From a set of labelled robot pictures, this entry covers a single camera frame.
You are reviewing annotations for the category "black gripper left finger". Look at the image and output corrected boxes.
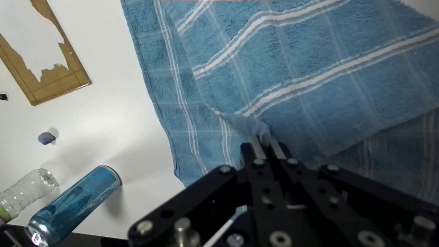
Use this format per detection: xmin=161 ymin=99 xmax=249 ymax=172
xmin=240 ymin=139 xmax=266 ymax=192

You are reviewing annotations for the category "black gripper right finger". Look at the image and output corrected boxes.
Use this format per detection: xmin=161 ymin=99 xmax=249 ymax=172
xmin=268 ymin=137 xmax=300 ymax=188

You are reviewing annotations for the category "blue checkered towel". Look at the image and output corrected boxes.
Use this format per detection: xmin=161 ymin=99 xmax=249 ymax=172
xmin=120 ymin=0 xmax=439 ymax=203

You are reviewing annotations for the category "small blue bottle cap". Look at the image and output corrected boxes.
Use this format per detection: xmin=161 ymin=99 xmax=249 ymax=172
xmin=37 ymin=128 xmax=59 ymax=146

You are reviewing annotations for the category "clear plastic bottle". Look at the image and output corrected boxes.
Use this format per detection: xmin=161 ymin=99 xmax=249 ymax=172
xmin=0 ymin=169 xmax=59 ymax=224

